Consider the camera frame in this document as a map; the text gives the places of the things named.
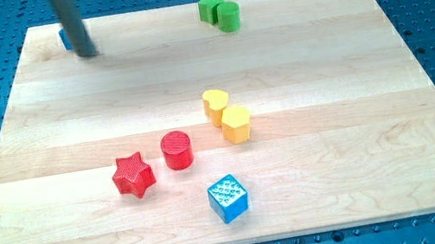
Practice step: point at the yellow hexagon block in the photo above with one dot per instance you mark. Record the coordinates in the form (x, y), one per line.
(235, 123)

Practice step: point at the red cylinder block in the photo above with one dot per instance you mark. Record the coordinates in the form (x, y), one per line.
(177, 150)

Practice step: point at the green star block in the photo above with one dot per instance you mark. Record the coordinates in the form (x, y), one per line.
(207, 10)

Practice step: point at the green cylinder block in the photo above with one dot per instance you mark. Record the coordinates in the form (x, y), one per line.
(228, 16)

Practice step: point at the yellow heart block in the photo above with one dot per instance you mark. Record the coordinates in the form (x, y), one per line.
(214, 102)

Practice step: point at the blue cube block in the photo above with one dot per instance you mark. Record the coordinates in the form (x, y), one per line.
(228, 198)

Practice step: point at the blue triangle block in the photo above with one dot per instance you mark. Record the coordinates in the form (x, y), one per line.
(66, 43)

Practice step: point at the red star block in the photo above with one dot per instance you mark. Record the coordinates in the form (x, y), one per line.
(133, 175)

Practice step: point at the light wooden board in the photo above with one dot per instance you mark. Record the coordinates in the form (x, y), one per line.
(342, 126)

